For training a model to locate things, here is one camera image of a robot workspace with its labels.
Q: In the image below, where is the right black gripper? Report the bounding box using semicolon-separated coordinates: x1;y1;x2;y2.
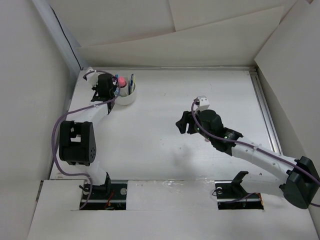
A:
175;110;214;142

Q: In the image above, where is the pink capped clear bottle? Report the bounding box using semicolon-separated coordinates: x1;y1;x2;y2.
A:
118;76;127;88

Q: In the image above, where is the dark blue pen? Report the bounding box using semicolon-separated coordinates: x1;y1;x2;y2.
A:
130;74;133;93

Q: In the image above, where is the yellow pen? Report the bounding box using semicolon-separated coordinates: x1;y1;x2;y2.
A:
132;74;136;87

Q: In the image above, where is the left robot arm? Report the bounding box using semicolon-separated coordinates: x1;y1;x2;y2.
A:
59;70;118;199

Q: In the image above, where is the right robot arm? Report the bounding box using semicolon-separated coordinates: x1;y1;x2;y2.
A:
175;109;320;209

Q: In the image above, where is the white round divided organizer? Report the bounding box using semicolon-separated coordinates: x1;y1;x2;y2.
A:
115;79;137;106

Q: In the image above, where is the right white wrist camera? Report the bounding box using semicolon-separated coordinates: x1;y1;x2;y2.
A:
194;95;210;113

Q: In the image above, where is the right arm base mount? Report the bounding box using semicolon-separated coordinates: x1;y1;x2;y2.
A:
211;171;264;210

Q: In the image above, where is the right aluminium rail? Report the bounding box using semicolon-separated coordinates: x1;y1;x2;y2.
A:
249;68;283;154

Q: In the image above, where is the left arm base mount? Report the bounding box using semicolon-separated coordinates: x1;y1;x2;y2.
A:
82;181;128;211

